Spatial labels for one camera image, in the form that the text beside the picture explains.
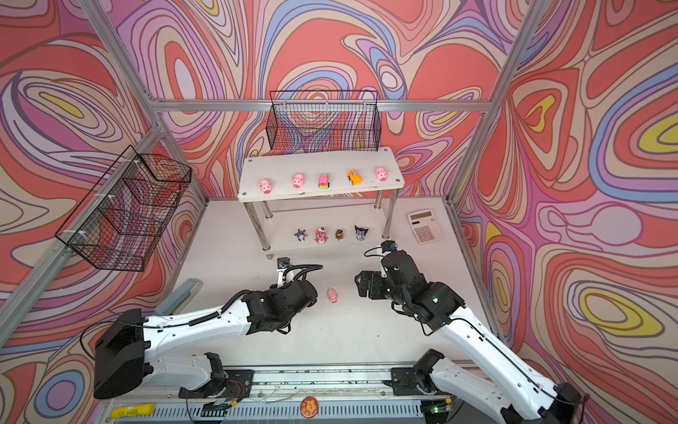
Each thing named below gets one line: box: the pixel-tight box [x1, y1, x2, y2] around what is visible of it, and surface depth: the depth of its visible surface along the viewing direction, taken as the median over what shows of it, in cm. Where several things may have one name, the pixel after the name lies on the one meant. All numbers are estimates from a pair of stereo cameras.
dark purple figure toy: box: [354, 224, 370, 242], surface depth 96 cm
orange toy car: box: [346, 168, 363, 186], surface depth 78 cm
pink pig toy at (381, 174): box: [376, 166, 388, 182], surface depth 78 cm
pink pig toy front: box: [259, 178, 272, 195], surface depth 75 cm
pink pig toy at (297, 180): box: [291, 173, 305, 190], surface depth 77 cm
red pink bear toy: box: [314, 226, 329, 245], surface depth 97 cm
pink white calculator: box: [406, 208, 446, 245], surface depth 110 cm
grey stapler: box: [154, 278, 204, 316], surface depth 90 cm
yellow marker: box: [110, 403, 155, 420], surface depth 69 cm
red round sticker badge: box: [300, 395, 320, 419], surface depth 72 cm
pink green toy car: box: [317, 174, 330, 190], surface depth 76 cm
